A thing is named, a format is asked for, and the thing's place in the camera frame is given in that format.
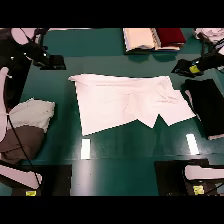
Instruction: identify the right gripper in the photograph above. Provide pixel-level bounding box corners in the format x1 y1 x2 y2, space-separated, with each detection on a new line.
171 58 203 79

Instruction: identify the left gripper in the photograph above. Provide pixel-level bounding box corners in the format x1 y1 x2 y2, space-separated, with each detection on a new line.
39 54 67 71

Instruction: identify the red folded garment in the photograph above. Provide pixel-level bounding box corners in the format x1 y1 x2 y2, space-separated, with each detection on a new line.
154 27 187 51

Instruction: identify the white garment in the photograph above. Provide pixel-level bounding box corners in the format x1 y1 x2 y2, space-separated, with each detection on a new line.
194 27 224 45

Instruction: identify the black garment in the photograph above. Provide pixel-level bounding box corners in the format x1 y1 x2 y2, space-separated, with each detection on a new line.
180 78 224 141

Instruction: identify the cream folded garment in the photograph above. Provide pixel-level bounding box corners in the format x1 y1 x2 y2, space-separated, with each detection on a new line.
122 27 158 53

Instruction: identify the light grey garment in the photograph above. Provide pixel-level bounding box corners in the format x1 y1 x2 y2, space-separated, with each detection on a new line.
7 97 56 134

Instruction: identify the white shirt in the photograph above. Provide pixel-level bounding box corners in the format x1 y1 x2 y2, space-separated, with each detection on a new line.
68 73 197 137

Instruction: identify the brown garment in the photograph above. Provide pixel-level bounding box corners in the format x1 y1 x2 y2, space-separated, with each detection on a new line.
0 124 46 165

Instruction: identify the black cable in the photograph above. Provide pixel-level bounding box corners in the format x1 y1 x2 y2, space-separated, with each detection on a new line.
5 109 42 190

